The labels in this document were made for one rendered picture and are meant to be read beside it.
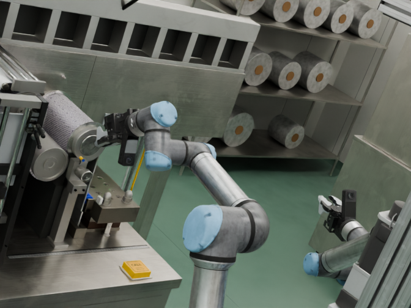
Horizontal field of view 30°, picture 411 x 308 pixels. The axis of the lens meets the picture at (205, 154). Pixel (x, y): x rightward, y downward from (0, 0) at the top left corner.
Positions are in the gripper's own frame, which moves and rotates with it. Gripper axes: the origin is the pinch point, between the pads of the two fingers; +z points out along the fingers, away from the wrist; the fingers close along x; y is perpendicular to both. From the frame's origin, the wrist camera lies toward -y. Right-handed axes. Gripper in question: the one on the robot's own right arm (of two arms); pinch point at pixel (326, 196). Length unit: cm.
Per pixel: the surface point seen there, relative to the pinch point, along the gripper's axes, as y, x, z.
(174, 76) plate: -23, -48, 53
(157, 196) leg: 43, -36, 77
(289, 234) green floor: 140, 118, 206
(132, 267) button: 21, -73, -14
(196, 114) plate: -5, -33, 58
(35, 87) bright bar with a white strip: -36, -110, -6
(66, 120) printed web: -19, -96, 11
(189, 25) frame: -44, -45, 53
